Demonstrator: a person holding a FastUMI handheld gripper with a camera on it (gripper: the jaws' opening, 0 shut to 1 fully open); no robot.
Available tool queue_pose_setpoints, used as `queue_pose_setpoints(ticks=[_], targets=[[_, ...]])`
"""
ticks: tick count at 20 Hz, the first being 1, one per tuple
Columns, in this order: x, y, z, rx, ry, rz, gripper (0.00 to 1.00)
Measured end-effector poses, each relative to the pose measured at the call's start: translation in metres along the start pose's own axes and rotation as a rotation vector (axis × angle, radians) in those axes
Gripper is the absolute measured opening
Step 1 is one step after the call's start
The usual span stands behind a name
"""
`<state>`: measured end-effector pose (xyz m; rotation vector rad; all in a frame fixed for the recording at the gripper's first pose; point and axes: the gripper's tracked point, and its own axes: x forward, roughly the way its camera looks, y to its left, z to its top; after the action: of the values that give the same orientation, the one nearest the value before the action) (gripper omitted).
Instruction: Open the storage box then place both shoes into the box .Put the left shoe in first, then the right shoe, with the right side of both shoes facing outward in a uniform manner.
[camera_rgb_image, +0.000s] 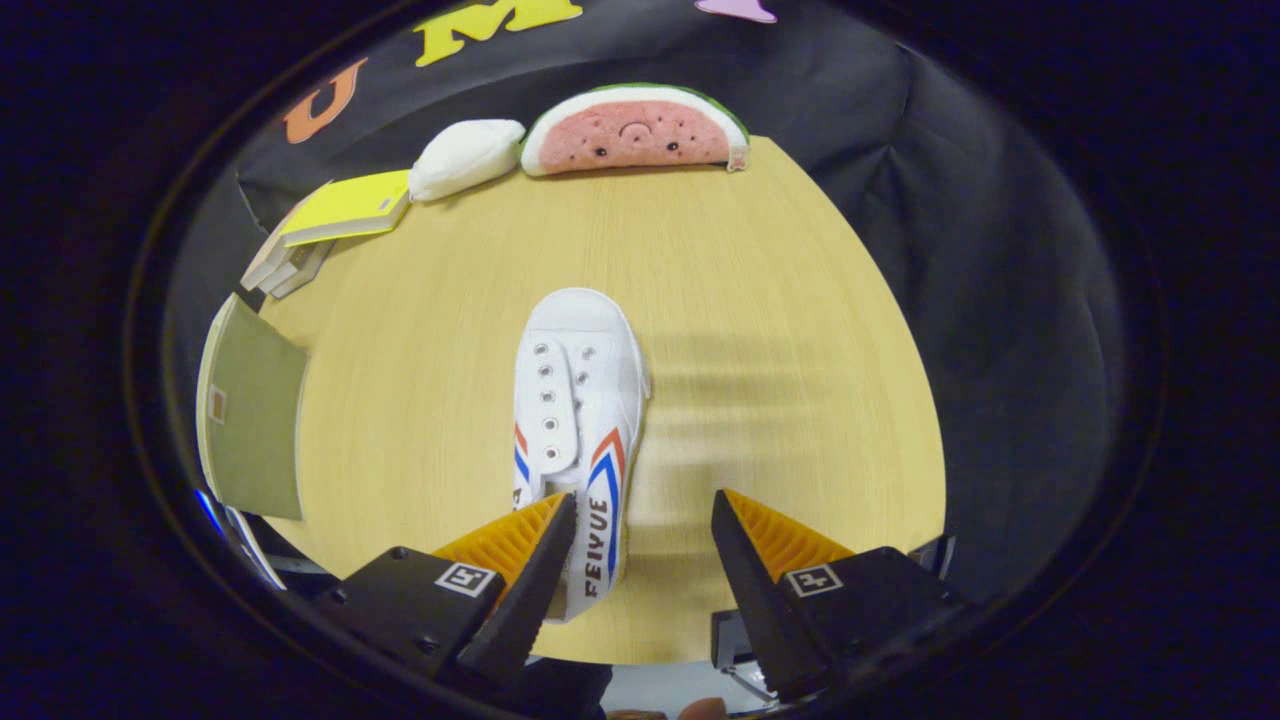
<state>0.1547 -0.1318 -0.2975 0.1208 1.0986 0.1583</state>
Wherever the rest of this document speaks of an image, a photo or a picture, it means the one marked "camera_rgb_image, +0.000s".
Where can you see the watermelon slice plush toy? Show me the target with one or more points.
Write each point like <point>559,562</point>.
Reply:
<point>635,135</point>

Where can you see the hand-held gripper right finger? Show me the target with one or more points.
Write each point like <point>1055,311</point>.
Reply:
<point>770,610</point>

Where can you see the white shoe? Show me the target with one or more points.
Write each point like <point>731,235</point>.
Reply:
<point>580,340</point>

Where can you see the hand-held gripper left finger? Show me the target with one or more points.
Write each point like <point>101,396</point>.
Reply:
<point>525,600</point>

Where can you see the yellow book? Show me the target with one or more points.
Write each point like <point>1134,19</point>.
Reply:
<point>350,205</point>

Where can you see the green fabric storage box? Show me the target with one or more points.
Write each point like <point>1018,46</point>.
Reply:
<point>255,420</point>

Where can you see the white plush toy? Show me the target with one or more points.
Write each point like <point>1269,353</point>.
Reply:
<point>465,158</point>

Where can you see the grey book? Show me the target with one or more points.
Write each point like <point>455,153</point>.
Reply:
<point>300,272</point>

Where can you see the beige book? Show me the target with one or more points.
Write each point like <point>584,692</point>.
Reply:
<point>268,255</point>

